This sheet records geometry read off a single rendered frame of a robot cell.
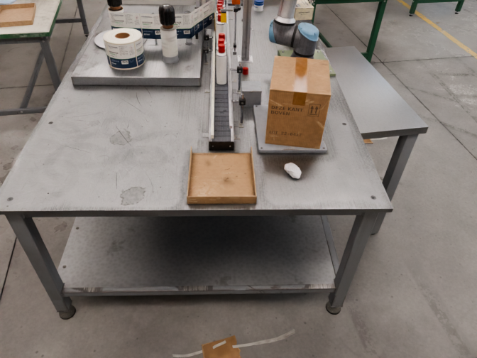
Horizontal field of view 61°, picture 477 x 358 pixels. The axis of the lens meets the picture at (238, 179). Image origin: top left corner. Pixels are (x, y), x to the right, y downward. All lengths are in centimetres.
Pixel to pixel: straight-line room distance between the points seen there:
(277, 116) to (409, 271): 131
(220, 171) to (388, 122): 89
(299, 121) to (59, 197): 99
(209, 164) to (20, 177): 75
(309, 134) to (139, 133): 76
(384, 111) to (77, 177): 148
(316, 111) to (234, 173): 42
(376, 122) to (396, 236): 90
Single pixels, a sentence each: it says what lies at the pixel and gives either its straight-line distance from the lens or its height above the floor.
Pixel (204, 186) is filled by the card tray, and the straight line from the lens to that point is 158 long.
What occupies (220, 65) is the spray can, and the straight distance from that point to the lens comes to 207.
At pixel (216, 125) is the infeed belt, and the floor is 88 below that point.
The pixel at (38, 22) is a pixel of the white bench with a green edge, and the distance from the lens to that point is 328.
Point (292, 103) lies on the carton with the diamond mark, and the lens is 165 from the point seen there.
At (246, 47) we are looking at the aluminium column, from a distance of 245.
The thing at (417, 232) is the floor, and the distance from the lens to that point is 278.
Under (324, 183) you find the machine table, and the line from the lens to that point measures 165.
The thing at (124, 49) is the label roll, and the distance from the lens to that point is 226.
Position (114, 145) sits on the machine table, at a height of 83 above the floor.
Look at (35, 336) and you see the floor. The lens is 233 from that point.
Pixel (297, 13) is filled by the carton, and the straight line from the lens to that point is 275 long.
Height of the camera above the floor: 193
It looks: 43 degrees down
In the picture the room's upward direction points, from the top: 2 degrees clockwise
